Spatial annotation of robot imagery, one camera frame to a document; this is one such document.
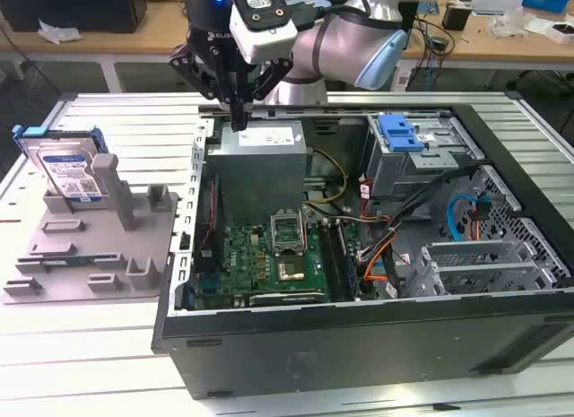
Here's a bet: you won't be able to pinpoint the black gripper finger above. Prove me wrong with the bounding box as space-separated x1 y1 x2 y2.
240 59 293 131
169 44 241 131

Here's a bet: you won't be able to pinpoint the hard disk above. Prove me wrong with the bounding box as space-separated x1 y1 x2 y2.
11 124 112 205

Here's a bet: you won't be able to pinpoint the blue data wire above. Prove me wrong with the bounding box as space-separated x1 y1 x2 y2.
446 193 479 244

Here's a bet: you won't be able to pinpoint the multicolour power wire black plug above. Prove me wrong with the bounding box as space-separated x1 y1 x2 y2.
465 193 493 243

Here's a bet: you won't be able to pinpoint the grey metal disk bay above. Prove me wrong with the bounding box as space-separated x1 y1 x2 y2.
403 239 561 297

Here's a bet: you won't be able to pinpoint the wooden desk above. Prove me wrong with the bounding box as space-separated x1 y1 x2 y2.
0 0 574 93

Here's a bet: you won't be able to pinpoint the grey power supply unit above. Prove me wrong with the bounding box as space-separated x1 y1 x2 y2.
205 119 310 225

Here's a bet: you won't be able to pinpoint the blue plastic drive latch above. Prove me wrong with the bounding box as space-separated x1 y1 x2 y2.
378 115 425 152

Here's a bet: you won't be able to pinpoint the large black box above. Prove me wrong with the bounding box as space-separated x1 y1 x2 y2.
0 0 148 35

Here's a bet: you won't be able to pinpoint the white crumpled plastic bag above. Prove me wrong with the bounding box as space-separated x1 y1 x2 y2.
36 17 84 46

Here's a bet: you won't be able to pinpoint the black desktop box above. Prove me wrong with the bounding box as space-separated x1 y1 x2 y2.
396 0 421 32

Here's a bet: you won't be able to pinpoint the thin metal locking lever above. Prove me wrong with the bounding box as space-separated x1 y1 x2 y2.
300 206 311 256

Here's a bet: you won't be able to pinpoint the green motherboard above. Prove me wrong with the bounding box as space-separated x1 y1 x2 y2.
192 208 373 301

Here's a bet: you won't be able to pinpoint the black RAM slot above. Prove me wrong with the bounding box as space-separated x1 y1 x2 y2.
317 219 344 302

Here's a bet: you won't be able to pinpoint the small black box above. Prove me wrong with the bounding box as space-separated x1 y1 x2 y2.
441 0 473 31

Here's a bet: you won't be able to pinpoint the CPU socket gold contacts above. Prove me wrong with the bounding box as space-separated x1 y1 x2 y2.
274 254 309 286

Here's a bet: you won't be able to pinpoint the RAM stick in slot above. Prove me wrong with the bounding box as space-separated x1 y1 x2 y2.
335 220 362 300

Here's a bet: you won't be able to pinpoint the grey parts rack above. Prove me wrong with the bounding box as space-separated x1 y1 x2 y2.
2 154 180 306

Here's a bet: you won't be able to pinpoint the black graphics card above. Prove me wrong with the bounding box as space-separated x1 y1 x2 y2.
248 291 328 307

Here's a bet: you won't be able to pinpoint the clear plastic bag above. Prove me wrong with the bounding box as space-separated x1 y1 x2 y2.
488 6 526 37

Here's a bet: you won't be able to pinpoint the black PC case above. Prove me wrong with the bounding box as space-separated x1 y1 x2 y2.
150 93 574 403

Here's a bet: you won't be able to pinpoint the blue cardboard box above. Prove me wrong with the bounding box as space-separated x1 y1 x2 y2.
514 0 574 15

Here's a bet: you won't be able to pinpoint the white open box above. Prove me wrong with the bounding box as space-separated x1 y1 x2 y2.
544 21 574 45

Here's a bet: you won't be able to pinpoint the yellow black wire bundle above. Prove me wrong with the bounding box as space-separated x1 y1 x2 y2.
302 148 350 207

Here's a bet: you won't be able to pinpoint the metal socket cover frame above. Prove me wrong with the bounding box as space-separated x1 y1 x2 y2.
267 208 307 256

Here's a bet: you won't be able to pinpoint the black sleeved cable bundle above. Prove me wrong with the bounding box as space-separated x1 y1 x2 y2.
358 165 481 261

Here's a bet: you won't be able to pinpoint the orange wire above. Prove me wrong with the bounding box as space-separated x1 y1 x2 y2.
362 241 396 283

